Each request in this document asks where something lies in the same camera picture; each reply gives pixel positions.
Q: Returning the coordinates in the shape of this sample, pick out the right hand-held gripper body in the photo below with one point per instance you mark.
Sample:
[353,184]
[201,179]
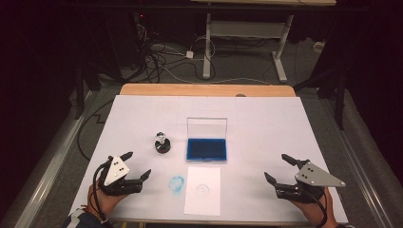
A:
[313,177]

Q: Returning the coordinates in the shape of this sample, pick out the white metal desk frame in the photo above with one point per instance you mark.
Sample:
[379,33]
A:
[207,47]

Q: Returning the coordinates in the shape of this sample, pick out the black stand leg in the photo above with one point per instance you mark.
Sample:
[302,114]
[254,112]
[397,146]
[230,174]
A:
[79,95]
[340,101]

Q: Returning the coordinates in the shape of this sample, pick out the white paper sheet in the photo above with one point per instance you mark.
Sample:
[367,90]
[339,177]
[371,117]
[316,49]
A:
[202,205]

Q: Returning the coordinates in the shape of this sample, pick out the grey metal floor rail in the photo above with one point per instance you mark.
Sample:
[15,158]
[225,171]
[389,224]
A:
[47,177]
[358,158]

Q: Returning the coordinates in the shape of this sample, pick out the black round stamp cap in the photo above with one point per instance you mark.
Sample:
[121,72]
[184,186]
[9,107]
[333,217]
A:
[163,148]

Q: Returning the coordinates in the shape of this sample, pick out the blue ink pad box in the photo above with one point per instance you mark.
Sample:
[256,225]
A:
[206,149]

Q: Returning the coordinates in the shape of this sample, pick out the person's right hand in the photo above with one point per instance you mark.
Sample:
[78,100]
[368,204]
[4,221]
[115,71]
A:
[316,211]

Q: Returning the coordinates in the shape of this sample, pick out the white power adapter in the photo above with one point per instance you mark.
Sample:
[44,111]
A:
[189,54]

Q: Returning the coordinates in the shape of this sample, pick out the person's left hand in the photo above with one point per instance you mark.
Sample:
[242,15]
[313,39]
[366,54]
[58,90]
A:
[106,204]

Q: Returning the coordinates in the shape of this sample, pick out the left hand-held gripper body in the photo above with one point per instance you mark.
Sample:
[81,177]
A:
[115,172]

